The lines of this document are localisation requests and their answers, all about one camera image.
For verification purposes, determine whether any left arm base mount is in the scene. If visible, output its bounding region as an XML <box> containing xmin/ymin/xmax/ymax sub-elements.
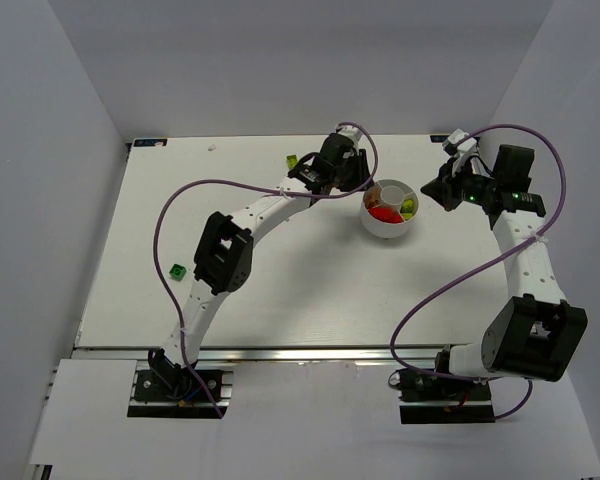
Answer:
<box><xmin>127</xmin><ymin>369</ymin><xmax>233</xmax><ymax>420</ymax></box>

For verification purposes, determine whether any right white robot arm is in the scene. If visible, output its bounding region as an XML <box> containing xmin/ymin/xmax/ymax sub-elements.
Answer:
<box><xmin>421</xmin><ymin>140</ymin><xmax>588</xmax><ymax>382</ymax></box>

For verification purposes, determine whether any white divided round container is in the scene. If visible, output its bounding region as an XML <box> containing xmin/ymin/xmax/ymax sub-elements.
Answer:
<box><xmin>359</xmin><ymin>179</ymin><xmax>419</xmax><ymax>240</ymax></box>

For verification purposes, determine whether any yellow lego piece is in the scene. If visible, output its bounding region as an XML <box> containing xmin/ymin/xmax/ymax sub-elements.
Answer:
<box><xmin>400</xmin><ymin>199</ymin><xmax>415</xmax><ymax>221</ymax></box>

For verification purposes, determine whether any red lego brick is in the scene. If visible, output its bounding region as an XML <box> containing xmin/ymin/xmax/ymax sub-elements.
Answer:
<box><xmin>368</xmin><ymin>206</ymin><xmax>403</xmax><ymax>224</ymax></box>

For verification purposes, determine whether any blue label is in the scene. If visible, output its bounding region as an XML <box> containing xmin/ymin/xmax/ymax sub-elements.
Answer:
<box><xmin>429</xmin><ymin>135</ymin><xmax>448</xmax><ymax>143</ymax></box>
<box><xmin>132</xmin><ymin>138</ymin><xmax>168</xmax><ymax>148</ymax></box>

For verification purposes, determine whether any green lego brick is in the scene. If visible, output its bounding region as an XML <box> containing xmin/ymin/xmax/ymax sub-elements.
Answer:
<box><xmin>169</xmin><ymin>263</ymin><xmax>187</xmax><ymax>282</ymax></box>

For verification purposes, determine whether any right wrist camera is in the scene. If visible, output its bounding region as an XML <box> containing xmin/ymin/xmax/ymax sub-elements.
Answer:
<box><xmin>442</xmin><ymin>129</ymin><xmax>477</xmax><ymax>160</ymax></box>

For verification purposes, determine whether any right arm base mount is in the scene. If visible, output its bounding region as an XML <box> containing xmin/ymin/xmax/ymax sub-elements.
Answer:
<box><xmin>387</xmin><ymin>369</ymin><xmax>495</xmax><ymax>425</ymax></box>

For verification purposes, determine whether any blue label left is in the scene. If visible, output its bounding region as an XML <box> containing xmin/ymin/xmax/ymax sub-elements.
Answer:
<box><xmin>132</xmin><ymin>138</ymin><xmax>168</xmax><ymax>148</ymax></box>

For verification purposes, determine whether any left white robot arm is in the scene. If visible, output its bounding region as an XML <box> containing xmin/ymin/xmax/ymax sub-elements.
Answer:
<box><xmin>148</xmin><ymin>122</ymin><xmax>378</xmax><ymax>402</ymax></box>

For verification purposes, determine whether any orange lego brick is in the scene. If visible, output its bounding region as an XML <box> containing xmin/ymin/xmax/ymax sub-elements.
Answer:
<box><xmin>363</xmin><ymin>188</ymin><xmax>381</xmax><ymax>210</ymax></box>

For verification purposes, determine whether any blue label right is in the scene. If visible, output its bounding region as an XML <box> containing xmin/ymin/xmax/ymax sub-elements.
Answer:
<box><xmin>429</xmin><ymin>135</ymin><xmax>448</xmax><ymax>143</ymax></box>

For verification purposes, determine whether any yellow-green lego brick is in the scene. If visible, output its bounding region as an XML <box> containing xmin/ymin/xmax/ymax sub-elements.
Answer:
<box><xmin>286</xmin><ymin>155</ymin><xmax>299</xmax><ymax>170</ymax></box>

